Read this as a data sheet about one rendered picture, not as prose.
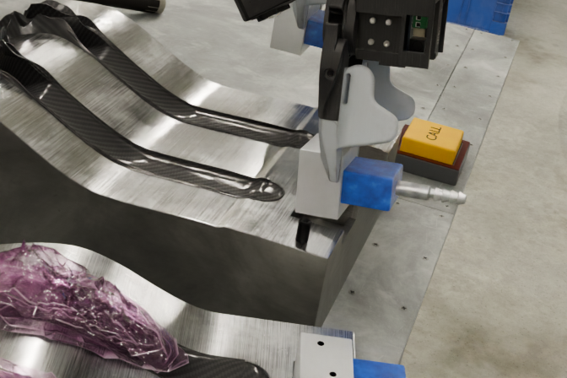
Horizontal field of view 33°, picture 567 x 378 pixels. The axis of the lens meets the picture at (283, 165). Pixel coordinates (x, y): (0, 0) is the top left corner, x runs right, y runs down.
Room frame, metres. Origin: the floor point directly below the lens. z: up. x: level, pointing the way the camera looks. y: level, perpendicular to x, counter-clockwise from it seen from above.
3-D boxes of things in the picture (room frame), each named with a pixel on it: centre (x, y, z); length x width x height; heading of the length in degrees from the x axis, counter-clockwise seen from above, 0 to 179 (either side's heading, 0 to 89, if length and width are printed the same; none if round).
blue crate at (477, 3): (4.06, -0.55, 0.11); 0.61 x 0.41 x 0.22; 77
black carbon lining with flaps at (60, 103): (0.80, 0.15, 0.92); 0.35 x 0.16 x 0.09; 76
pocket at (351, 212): (0.69, -0.04, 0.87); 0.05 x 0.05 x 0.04; 76
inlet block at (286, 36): (1.00, -0.03, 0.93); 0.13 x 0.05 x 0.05; 76
